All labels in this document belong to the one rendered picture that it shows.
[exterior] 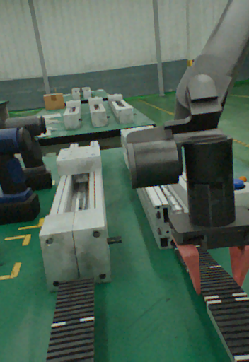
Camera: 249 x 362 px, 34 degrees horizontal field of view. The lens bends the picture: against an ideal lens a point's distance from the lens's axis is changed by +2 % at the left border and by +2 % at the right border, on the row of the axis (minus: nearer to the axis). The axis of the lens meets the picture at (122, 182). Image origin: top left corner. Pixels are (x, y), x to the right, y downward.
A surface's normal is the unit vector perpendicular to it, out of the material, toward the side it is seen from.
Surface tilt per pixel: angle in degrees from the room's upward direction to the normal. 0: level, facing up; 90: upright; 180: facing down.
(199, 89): 45
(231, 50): 41
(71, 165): 90
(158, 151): 52
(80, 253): 90
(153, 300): 0
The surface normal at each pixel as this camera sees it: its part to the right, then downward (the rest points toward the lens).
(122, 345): -0.12, -0.96
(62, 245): 0.07, 0.26
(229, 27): -0.10, -0.51
